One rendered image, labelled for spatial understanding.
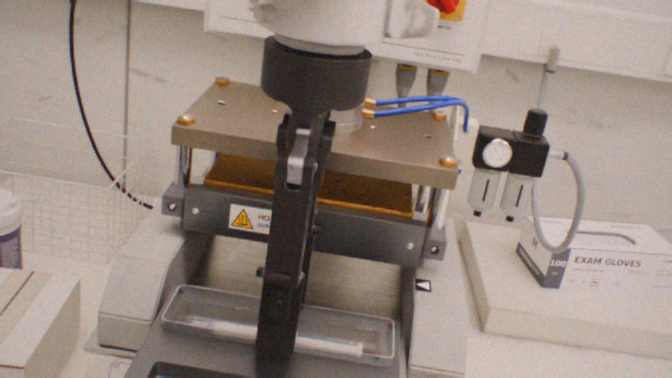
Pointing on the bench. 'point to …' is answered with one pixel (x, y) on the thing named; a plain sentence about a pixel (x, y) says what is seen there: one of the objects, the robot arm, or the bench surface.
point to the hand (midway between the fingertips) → (285, 294)
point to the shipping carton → (37, 322)
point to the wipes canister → (11, 231)
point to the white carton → (598, 257)
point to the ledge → (558, 302)
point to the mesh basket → (81, 194)
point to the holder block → (239, 359)
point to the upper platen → (261, 170)
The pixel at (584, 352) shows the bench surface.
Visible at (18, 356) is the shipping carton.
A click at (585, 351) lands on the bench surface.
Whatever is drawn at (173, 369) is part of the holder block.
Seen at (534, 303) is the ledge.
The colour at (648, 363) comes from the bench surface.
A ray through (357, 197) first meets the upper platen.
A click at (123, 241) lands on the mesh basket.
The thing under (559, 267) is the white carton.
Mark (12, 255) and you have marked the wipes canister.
